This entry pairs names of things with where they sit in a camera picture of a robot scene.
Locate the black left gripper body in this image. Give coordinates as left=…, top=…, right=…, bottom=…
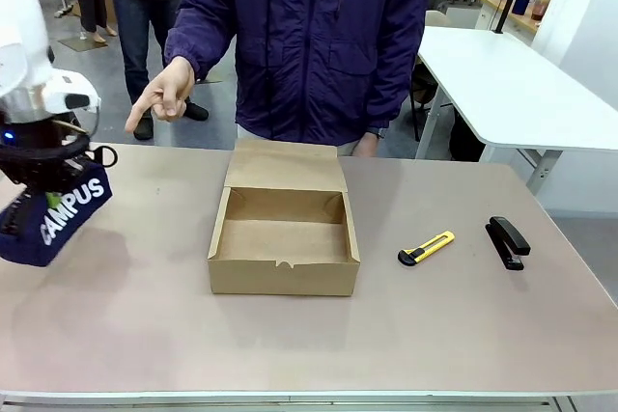
left=0, top=112, right=84, bottom=151

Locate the navy CAMPUS zipper pouch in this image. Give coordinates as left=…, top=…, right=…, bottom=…
left=0, top=143, right=120, bottom=268

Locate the brown cardboard box with lid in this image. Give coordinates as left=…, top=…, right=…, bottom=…
left=207, top=137, right=362, bottom=298

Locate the person's left forearm purple sleeve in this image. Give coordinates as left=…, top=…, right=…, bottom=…
left=371, top=40, right=432, bottom=136

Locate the person's right forearm purple sleeve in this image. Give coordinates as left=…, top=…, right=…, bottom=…
left=163, top=0, right=239, bottom=83

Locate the person's right hand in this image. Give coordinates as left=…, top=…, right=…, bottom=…
left=124, top=55, right=197, bottom=134

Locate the person's left hand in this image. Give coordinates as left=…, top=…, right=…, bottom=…
left=351, top=133, right=383, bottom=158

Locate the brown floor mat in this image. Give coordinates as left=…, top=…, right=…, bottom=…
left=57, top=37, right=110, bottom=53

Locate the bystander in dark jacket, jeans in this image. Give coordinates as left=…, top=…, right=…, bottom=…
left=103, top=0, right=211, bottom=141

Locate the person torso in purple jacket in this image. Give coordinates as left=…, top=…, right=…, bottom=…
left=163, top=0, right=433, bottom=158

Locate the yellow black utility knife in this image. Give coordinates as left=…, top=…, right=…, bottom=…
left=397, top=230, right=456, bottom=267

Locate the chair behind person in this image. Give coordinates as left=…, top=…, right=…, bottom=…
left=408, top=55, right=441, bottom=143

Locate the black bag under table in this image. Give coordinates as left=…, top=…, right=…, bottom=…
left=447, top=110, right=487, bottom=163

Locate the black stapler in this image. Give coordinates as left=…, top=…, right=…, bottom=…
left=484, top=215, right=532, bottom=272

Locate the large white table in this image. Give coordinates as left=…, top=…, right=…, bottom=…
left=414, top=25, right=618, bottom=197

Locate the black upright pole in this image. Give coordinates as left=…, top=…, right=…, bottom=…
left=491, top=0, right=524, bottom=36

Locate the wooden desk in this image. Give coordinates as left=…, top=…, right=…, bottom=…
left=466, top=0, right=543, bottom=36

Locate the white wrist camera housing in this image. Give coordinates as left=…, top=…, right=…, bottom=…
left=40, top=69, right=103, bottom=137

